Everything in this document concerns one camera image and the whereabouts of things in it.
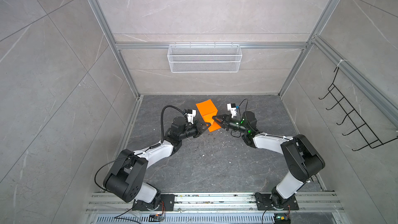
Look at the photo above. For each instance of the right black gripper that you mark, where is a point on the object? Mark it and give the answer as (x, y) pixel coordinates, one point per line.
(222, 124)

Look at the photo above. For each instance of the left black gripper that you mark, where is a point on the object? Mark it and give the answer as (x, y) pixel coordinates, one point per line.
(199, 129)

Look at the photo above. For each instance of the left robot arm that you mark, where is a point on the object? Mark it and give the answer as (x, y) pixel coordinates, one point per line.
(125, 178)

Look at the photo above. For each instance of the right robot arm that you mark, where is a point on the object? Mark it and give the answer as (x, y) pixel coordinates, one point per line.
(303, 160)

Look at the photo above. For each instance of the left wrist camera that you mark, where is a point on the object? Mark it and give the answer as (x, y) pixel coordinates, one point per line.
(190, 115)

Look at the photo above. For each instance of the white wire mesh basket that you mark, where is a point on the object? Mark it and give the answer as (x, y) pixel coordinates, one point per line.
(204, 58)

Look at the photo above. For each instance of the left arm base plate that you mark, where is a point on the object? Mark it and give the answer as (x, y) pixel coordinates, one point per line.
(161, 202)

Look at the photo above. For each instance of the white vented cable duct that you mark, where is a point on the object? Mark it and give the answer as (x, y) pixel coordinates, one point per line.
(181, 218)

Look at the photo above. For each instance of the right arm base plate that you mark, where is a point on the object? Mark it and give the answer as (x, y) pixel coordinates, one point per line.
(275, 201)

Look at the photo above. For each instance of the aluminium mounting rail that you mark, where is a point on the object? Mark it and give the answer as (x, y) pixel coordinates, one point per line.
(241, 202)

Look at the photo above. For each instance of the black wire hook rack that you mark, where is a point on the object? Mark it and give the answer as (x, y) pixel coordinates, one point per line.
(352, 115)

